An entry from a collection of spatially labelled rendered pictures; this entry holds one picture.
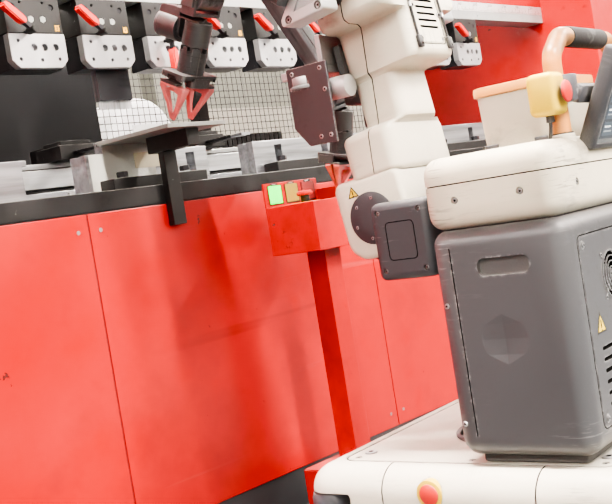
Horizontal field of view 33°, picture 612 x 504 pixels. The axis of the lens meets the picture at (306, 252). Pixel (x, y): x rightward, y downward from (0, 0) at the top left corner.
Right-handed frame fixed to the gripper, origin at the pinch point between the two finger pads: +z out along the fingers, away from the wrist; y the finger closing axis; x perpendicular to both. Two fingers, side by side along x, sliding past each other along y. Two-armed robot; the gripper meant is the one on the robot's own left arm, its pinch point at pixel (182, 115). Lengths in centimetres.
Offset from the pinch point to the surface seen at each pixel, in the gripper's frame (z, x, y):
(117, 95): 7.4, -40.2, -20.2
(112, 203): 25.6, -16.9, -1.2
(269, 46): -7, -39, -73
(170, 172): 19.3, -16.4, -17.8
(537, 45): -13, -33, -234
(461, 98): 17, -61, -237
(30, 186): 35, -54, -9
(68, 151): 26, -52, -18
